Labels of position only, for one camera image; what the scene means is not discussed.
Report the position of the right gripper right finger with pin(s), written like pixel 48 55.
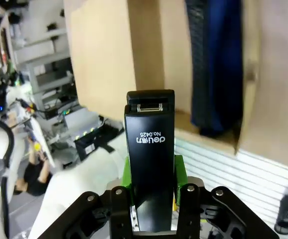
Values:
pixel 208 214

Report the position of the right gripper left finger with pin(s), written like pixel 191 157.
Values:
pixel 104 214

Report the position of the black stapler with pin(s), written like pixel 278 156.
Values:
pixel 150 161

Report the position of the navy Campus pencil case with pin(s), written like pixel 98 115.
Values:
pixel 216 62

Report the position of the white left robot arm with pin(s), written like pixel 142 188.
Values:
pixel 79 181

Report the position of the empty-lidded large cardboard box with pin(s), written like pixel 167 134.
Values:
pixel 101 54

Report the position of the grey equipment shelf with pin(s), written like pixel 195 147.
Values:
pixel 49 69

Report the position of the bystander in black shirt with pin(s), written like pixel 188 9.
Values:
pixel 35 179

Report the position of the grey device with green lights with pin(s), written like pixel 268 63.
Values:
pixel 81 122

